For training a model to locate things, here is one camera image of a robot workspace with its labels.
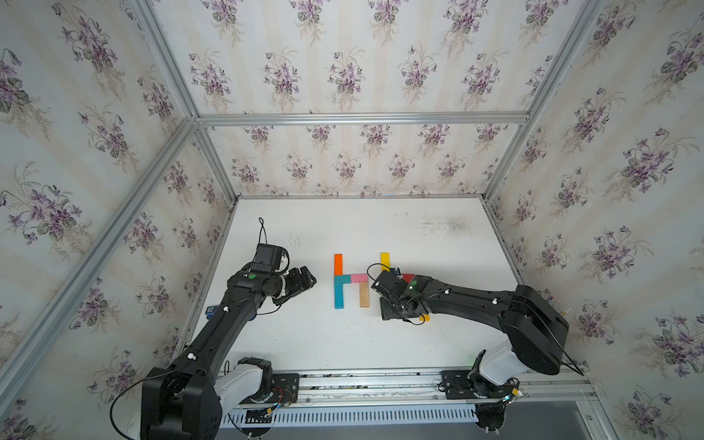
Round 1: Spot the natural beige wooden block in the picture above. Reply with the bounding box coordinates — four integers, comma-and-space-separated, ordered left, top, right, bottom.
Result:
359, 282, 370, 308

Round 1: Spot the yellow short wooden block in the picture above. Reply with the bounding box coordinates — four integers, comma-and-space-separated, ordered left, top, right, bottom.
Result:
379, 252, 391, 271

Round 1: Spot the light pink wooden block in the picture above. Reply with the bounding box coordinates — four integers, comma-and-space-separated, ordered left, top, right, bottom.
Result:
350, 273, 369, 283

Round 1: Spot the orange wooden block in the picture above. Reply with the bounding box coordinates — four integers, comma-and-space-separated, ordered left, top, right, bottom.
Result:
334, 254, 344, 276

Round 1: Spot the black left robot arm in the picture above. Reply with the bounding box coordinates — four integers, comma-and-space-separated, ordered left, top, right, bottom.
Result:
137, 243, 316, 439

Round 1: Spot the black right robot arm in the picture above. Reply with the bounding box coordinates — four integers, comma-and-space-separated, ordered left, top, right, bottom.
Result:
370, 269, 583, 402

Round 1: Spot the blue black small device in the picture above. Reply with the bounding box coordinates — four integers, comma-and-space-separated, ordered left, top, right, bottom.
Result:
205, 305, 218, 320

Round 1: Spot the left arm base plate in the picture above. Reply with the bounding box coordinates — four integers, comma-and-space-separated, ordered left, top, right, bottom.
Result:
236, 373, 301, 406

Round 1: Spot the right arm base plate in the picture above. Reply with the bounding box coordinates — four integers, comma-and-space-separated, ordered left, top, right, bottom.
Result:
436, 370, 520, 401

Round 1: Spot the aluminium mounting rail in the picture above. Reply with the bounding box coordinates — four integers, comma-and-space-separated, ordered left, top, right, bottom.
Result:
147, 362, 595, 411

